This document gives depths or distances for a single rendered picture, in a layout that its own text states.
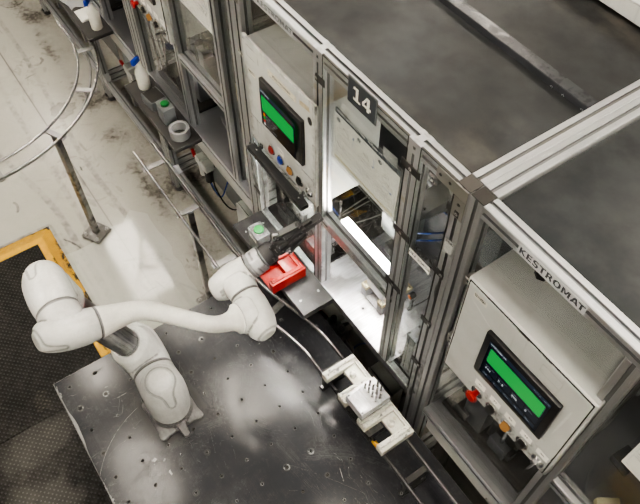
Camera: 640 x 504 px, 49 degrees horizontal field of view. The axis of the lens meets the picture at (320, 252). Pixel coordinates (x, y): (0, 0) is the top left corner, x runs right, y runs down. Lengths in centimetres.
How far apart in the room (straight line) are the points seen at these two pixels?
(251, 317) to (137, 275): 185
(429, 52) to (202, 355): 156
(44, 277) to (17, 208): 232
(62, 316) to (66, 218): 226
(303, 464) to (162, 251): 181
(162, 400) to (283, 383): 51
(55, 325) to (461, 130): 125
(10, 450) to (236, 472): 137
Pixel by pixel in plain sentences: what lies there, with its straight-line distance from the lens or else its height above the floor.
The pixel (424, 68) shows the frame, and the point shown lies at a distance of 195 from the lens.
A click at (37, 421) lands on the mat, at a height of 1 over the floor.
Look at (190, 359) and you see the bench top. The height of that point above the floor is 68.
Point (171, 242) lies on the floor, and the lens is 411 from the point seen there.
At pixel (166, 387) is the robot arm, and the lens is 258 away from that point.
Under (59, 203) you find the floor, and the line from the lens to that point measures 448.
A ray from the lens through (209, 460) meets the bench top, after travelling 274.
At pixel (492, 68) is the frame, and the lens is 198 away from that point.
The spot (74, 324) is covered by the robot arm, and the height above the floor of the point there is 147.
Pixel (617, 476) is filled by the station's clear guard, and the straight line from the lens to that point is 188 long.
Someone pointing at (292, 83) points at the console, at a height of 183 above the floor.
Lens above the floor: 324
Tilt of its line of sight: 54 degrees down
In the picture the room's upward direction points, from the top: straight up
